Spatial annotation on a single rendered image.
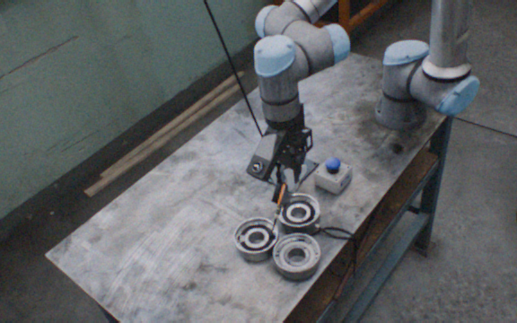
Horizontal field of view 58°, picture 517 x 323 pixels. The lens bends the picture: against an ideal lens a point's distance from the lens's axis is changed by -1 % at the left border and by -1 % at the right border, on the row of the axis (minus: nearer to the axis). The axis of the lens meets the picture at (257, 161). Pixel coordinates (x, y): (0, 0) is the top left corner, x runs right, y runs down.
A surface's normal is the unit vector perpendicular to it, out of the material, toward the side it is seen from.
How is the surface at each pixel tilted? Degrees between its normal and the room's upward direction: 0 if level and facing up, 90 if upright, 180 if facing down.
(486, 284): 0
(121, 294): 0
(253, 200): 0
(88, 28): 90
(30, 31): 90
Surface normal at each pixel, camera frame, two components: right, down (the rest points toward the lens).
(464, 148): -0.12, -0.74
